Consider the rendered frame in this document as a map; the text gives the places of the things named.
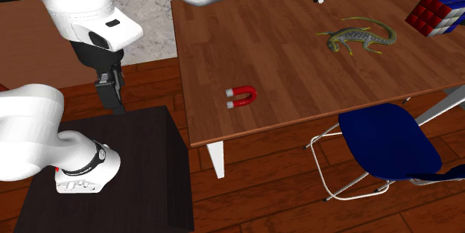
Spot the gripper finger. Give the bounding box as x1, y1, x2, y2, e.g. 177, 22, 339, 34
113, 63, 127, 115
95, 72, 121, 111

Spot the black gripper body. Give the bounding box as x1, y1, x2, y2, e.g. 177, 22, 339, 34
69, 39, 125, 77

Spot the dark robot stand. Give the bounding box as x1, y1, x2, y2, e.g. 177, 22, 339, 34
13, 105, 195, 233

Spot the red horseshoe magnet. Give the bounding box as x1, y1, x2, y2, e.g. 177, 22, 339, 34
225, 85, 258, 109

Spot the wooden table with white legs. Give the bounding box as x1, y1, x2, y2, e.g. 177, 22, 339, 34
170, 0, 465, 180

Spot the green spotted lizard toy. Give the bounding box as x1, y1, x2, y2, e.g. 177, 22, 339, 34
314, 16, 398, 57

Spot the red blue white puzzle cube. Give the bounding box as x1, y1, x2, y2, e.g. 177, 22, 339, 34
404, 0, 465, 38

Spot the blue chair with metal frame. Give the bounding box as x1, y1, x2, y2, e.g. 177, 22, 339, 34
303, 102, 465, 202

